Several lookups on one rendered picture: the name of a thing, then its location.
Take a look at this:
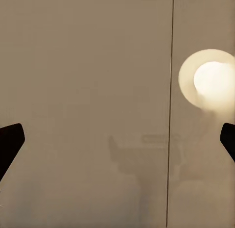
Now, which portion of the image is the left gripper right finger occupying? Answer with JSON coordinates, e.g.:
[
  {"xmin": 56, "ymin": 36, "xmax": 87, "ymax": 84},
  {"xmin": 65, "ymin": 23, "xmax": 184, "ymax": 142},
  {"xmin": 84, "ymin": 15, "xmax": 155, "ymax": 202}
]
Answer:
[{"xmin": 220, "ymin": 123, "xmax": 235, "ymax": 161}]

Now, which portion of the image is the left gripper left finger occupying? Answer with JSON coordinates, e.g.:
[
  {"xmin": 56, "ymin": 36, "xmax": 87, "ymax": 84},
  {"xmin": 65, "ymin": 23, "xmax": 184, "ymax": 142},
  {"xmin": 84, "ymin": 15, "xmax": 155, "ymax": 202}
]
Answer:
[{"xmin": 0, "ymin": 123, "xmax": 25, "ymax": 181}]

